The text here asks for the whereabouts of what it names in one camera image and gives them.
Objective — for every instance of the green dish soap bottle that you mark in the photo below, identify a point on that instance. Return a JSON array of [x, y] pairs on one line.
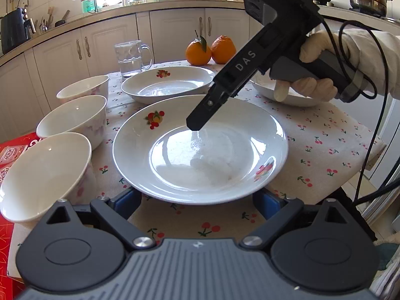
[[88, 5]]

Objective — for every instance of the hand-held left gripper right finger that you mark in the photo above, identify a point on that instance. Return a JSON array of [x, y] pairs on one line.
[[265, 204]]

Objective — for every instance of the small black pan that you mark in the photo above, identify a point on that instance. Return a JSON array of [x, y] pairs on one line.
[[61, 22]]

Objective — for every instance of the black air fryer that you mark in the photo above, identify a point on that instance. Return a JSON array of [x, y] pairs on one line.
[[14, 29]]

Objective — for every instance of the cherry print tablecloth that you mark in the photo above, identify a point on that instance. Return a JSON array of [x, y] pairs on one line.
[[318, 150]]

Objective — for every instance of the red printed box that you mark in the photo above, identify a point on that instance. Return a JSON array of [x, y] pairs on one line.
[[15, 150]]

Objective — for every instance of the orange without leaf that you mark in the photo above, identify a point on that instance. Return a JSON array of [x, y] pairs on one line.
[[223, 50]]

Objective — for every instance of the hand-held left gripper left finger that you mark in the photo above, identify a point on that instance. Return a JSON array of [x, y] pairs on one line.
[[126, 203]]

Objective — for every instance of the silver appliance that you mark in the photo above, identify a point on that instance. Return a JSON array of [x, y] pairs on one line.
[[387, 162]]

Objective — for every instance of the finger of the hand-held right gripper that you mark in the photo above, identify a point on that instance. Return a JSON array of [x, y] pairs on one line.
[[203, 112]]

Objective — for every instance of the beige kitchen countertop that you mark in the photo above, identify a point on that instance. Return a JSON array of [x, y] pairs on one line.
[[125, 7]]

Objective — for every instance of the orange with leaf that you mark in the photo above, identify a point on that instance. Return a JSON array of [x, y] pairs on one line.
[[198, 53]]

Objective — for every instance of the white kitchen cabinets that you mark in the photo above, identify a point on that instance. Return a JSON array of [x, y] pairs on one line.
[[103, 47]]

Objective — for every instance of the person's right hand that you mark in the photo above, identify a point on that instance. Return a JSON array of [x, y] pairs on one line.
[[315, 48]]

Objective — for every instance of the white floral bowl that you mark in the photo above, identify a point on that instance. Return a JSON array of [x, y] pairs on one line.
[[40, 175], [84, 89], [68, 118]]

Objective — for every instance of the person's right forearm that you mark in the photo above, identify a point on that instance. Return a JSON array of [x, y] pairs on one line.
[[378, 59]]

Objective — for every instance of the clear glass mug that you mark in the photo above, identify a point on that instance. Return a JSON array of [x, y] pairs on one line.
[[131, 59]]

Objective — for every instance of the white fruit print plate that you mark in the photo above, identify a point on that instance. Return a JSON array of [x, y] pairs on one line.
[[137, 150], [264, 90], [168, 84]]

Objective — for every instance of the white cloth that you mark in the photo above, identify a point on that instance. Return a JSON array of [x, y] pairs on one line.
[[389, 272]]

